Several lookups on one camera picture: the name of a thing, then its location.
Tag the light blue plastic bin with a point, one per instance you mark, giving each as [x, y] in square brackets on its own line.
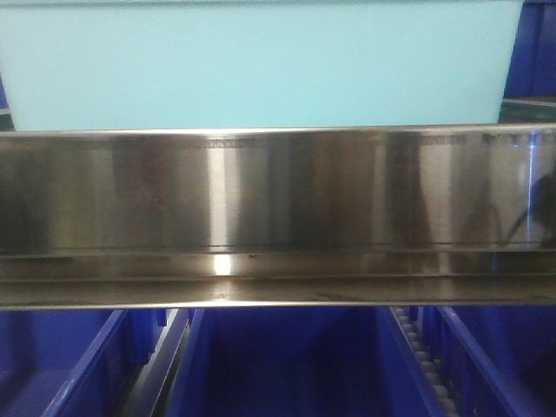
[239, 64]

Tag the stainless steel shelf beam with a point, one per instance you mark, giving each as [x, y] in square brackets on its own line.
[397, 215]

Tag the dark blue bin lower centre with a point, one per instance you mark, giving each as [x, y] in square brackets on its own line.
[286, 361]

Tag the dark blue bin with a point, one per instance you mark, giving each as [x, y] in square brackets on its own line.
[68, 363]
[532, 66]
[286, 361]
[494, 361]

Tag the white roller track right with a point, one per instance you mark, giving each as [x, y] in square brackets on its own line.
[424, 371]

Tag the dark blue bin lower right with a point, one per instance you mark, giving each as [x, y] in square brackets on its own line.
[494, 361]

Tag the dark blue bin lower left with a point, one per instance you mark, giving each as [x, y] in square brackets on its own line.
[68, 363]

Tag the dark blue bin upper right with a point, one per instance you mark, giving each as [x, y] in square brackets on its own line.
[532, 66]

